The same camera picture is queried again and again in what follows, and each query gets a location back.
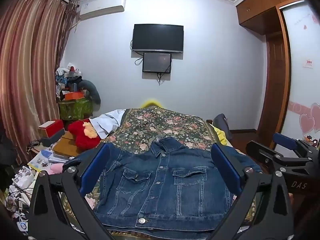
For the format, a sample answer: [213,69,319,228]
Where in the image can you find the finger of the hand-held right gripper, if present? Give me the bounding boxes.
[246,141,290,173]
[272,132,300,155]

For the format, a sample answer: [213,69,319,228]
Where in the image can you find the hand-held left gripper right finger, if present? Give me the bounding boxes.
[207,144,294,240]

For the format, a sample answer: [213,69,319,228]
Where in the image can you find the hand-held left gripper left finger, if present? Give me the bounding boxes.
[27,142,118,240]

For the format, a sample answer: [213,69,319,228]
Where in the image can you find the blue denim jacket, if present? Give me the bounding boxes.
[62,136,263,233]

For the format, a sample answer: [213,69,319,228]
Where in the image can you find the pink heart stickers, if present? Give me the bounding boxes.
[287,101,320,136]

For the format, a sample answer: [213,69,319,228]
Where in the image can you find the red plush toy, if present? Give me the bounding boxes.
[68,120,102,149]

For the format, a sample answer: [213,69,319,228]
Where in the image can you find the pink cloth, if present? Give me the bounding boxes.
[46,163,66,175]

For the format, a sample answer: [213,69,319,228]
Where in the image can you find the dark blue garment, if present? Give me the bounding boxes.
[212,113,233,146]

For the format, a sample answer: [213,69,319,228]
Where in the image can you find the wooden door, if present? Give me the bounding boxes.
[257,32,292,148]

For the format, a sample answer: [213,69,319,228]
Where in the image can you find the white cloth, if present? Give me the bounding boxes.
[89,109,127,139]

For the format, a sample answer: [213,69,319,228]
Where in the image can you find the stack of magazines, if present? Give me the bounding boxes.
[27,147,73,173]

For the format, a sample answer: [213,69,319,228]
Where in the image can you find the grey box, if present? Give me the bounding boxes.
[41,129,66,147]

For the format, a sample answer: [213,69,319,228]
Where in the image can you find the red box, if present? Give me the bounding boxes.
[38,119,66,137]

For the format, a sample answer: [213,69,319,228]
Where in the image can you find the green patterned box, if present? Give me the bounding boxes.
[58,97,94,122]

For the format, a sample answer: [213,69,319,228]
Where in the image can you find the orange box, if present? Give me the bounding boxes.
[63,92,85,101]

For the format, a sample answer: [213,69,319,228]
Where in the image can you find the dark floral blanket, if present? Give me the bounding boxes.
[62,107,258,233]

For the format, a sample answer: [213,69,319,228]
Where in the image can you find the pile of white chargers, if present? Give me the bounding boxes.
[4,166,38,231]

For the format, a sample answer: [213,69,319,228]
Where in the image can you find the pile of clutter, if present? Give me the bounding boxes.
[55,62,83,100]

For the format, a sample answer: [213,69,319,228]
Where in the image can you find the striped pink curtain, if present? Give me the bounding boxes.
[0,0,76,161]

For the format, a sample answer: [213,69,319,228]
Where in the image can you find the wooden overhead cabinet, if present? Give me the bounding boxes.
[235,0,304,36]

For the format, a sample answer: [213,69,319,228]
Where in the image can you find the white air conditioner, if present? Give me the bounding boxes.
[76,0,126,20]

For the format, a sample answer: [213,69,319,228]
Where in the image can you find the small black wall monitor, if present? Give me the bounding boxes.
[142,52,172,74]

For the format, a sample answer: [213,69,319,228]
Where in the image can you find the large black wall television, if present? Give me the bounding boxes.
[131,24,184,54]

